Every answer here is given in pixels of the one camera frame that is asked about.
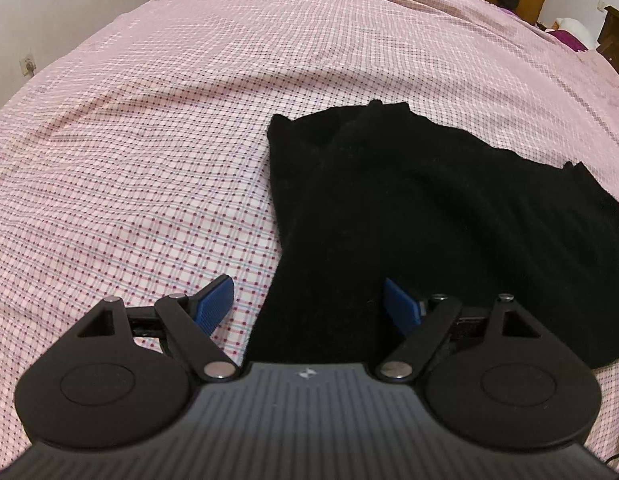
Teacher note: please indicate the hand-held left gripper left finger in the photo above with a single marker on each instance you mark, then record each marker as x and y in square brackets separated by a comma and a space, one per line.
[215, 302]

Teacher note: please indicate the purple cloth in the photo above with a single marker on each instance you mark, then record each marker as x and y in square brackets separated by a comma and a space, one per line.
[569, 40]

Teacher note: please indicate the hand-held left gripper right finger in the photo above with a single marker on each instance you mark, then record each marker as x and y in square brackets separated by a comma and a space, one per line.
[402, 307]

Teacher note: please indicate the dark wooden nightstand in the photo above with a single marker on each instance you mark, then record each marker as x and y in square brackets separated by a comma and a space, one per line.
[614, 40]

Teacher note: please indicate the pink checked bed cover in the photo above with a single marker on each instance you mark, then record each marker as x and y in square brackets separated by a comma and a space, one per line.
[139, 135]

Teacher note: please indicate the black garment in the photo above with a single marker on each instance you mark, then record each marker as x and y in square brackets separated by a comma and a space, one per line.
[414, 210]

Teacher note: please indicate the white wall socket with plug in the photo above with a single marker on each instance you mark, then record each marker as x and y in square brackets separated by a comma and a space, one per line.
[27, 65]

